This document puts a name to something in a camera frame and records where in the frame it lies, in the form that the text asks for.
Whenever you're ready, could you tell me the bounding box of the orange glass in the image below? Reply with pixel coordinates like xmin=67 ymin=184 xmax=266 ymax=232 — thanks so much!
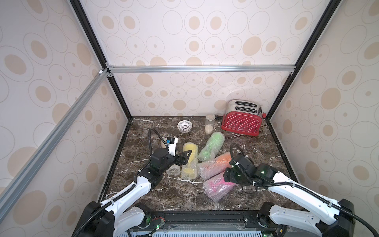
xmin=198 ymin=152 xmax=231 ymax=181

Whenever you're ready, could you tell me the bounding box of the clear bubble wrap sheet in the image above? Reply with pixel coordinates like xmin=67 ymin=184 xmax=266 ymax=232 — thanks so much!
xmin=202 ymin=171 xmax=237 ymax=202

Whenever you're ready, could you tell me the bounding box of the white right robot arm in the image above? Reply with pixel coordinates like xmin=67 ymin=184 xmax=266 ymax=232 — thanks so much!
xmin=224 ymin=153 xmax=379 ymax=237

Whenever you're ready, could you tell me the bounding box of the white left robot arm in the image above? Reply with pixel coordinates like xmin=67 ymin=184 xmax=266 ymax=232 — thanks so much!
xmin=72 ymin=148 xmax=192 ymax=237

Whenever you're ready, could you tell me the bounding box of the yellow glass in bubble wrap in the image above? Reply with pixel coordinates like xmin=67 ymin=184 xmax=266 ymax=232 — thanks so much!
xmin=181 ymin=142 xmax=198 ymax=180

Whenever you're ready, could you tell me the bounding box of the beige glass in bubble wrap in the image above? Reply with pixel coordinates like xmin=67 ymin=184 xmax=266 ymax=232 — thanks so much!
xmin=160 ymin=138 xmax=167 ymax=148

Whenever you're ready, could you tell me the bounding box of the green glass in bubble wrap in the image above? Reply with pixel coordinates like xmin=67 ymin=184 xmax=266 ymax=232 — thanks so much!
xmin=198 ymin=132 xmax=225 ymax=162

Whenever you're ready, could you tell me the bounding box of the white perforated strainer bowl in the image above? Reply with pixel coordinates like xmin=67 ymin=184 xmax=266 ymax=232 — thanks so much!
xmin=177 ymin=120 xmax=192 ymax=133

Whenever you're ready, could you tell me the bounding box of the clear jar with powder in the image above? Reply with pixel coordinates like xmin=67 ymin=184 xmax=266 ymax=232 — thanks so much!
xmin=204 ymin=114 xmax=216 ymax=134

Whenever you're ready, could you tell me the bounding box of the red polka dot toaster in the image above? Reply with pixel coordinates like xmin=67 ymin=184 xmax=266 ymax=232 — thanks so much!
xmin=221 ymin=99 xmax=266 ymax=136

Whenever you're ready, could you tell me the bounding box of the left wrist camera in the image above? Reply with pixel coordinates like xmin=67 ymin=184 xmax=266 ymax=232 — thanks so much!
xmin=166 ymin=137 xmax=178 ymax=156

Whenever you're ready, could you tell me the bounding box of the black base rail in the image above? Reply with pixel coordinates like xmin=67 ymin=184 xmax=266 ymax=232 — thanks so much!
xmin=73 ymin=209 xmax=300 ymax=237

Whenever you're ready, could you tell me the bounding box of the horizontal aluminium frame bar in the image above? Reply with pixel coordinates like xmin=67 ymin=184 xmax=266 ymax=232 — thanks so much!
xmin=109 ymin=65 xmax=296 ymax=74

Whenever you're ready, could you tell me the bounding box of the left diagonal aluminium frame bar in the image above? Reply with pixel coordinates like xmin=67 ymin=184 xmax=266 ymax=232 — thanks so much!
xmin=1 ymin=68 xmax=110 ymax=221

